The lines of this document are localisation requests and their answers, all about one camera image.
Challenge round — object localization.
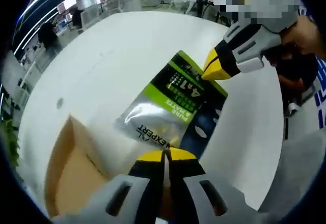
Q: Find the person's right hand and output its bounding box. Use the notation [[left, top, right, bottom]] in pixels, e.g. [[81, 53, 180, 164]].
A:
[[280, 14, 323, 56]]

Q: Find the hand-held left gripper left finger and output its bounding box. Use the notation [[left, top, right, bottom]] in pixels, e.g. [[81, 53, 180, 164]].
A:
[[52, 150, 166, 224]]

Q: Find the green silver soft item packet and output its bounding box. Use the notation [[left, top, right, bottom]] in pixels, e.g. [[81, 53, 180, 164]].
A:
[[114, 50, 229, 158]]

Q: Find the brown cardboard shoe box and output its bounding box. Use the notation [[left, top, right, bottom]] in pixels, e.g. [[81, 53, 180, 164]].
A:
[[44, 114, 179, 221]]

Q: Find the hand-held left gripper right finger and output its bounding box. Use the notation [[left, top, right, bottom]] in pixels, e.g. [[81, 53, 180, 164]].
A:
[[167, 147, 265, 224]]

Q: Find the pink white monitor screen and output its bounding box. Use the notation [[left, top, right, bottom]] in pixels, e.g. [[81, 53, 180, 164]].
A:
[[57, 0, 77, 15]]

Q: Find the green potted plant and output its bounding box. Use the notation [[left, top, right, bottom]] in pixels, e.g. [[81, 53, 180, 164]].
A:
[[1, 117, 21, 169]]

